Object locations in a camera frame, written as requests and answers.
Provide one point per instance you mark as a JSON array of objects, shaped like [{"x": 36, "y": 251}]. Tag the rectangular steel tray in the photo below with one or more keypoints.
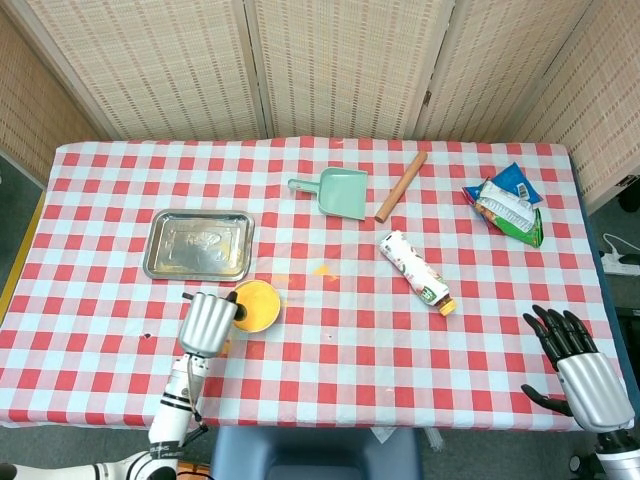
[{"x": 197, "y": 245}]

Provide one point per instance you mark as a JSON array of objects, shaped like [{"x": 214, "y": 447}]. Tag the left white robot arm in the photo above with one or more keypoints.
[{"x": 170, "y": 415}]

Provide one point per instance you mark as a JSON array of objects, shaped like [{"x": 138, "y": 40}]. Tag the black equipment with label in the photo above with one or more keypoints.
[{"x": 631, "y": 195}]

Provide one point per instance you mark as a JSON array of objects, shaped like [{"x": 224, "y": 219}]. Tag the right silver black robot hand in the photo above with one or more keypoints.
[{"x": 595, "y": 390}]

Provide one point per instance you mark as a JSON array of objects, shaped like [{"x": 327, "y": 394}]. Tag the orange box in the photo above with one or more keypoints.
[{"x": 192, "y": 472}]

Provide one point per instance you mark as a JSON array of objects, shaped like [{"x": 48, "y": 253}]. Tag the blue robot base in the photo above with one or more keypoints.
[{"x": 315, "y": 452}]

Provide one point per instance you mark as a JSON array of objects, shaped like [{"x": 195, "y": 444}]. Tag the wooden rolling pin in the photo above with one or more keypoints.
[{"x": 401, "y": 186}]

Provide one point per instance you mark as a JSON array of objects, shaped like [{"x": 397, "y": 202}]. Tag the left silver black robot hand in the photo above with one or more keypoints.
[{"x": 205, "y": 322}]

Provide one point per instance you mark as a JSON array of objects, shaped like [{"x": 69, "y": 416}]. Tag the metal screen hinge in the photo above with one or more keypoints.
[{"x": 427, "y": 98}]

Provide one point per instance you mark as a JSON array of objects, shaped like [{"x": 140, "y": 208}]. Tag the woven folding screen panel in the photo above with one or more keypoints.
[
  {"x": 150, "y": 65},
  {"x": 30, "y": 110},
  {"x": 345, "y": 65},
  {"x": 500, "y": 65},
  {"x": 600, "y": 115}
]

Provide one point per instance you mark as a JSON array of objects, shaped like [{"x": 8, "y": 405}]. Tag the white power strip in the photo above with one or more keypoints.
[{"x": 617, "y": 265}]

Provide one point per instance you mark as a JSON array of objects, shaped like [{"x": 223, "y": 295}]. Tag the white bottle with orange cap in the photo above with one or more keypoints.
[{"x": 412, "y": 267}]

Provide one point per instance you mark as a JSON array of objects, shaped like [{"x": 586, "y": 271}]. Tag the blue snack bag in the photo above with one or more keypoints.
[{"x": 515, "y": 175}]

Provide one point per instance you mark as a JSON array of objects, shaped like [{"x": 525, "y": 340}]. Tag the yellow bowl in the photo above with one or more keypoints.
[{"x": 262, "y": 305}]

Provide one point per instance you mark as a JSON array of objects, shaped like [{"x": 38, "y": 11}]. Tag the green white snack bag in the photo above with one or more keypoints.
[{"x": 505, "y": 207}]

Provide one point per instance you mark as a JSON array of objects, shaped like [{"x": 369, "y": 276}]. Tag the red white checkered tablecloth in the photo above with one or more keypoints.
[{"x": 330, "y": 360}]

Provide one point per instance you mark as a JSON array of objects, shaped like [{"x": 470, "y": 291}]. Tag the green plastic scoop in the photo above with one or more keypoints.
[{"x": 342, "y": 195}]

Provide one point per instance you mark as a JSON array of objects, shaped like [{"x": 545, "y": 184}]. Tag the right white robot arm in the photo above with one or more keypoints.
[{"x": 620, "y": 457}]

